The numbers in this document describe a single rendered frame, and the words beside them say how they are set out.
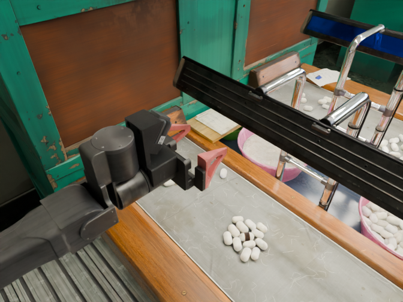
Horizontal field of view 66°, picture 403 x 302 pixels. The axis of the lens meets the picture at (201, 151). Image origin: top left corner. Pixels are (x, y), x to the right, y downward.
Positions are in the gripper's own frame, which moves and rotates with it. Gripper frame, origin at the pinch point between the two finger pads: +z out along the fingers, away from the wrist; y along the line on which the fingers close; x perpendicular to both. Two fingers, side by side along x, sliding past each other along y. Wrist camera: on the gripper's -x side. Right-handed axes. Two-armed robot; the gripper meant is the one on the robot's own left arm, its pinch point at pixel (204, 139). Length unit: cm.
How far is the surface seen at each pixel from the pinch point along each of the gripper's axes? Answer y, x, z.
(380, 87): 39, 104, 267
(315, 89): 22, 32, 90
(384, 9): 64, 43, 279
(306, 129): -12.5, -2.4, 13.7
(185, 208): 11.3, 33.2, 4.3
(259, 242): -10.7, 31.4, 9.5
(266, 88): -0.8, -4.7, 16.8
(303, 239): -17.3, 33.0, 19.6
